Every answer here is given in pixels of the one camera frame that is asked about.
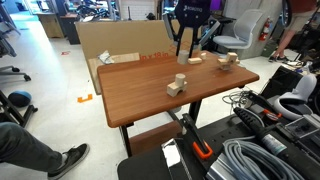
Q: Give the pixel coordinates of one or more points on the wooden table lower panel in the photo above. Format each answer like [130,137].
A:
[155,138]

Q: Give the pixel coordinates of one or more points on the large cardboard sheet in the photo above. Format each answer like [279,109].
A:
[126,40]

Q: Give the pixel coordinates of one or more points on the rectangular wooden block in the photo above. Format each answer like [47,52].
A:
[195,61]

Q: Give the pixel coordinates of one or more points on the black stand base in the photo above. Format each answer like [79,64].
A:
[26,113]

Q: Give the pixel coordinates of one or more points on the wooden arch block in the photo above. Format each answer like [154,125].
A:
[173,90]

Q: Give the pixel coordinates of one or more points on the small wooden cylinder block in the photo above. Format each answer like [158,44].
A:
[203,56]

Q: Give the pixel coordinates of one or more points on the aluminium extrusion rail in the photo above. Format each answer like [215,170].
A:
[216,171]

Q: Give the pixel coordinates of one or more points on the flat wooden plank block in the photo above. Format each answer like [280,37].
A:
[221,61]

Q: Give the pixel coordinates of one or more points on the dark blue ball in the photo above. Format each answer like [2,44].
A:
[20,99]

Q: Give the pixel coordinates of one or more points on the standing person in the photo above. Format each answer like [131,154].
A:
[295,16]

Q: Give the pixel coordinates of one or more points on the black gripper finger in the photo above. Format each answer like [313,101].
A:
[192,40]
[180,35]

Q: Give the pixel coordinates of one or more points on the red fire extinguisher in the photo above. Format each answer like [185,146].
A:
[265,31]

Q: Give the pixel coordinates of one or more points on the black orange bar clamp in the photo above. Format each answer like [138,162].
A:
[201,151]
[263,106]

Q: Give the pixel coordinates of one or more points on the wooden cabinet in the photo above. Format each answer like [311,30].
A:
[50,26]

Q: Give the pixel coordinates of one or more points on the wooden cube block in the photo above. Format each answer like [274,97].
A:
[232,57]

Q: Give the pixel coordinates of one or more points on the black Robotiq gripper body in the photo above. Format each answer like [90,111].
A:
[193,13]

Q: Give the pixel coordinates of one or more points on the person's leg with shoe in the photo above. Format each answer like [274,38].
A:
[23,150]

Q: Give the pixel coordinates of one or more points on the black cabinet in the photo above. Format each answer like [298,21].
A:
[70,30]

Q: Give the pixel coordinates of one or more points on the crumpled white paper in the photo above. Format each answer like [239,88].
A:
[106,57]

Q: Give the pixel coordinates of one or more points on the small wooden support block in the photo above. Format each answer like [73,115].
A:
[226,66]

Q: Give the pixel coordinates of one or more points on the dark office chair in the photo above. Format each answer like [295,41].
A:
[6,46]

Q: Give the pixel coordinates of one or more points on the small silver knob box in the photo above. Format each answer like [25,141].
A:
[301,126]

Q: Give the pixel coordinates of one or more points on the light grey office chair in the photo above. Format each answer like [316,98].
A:
[246,26]

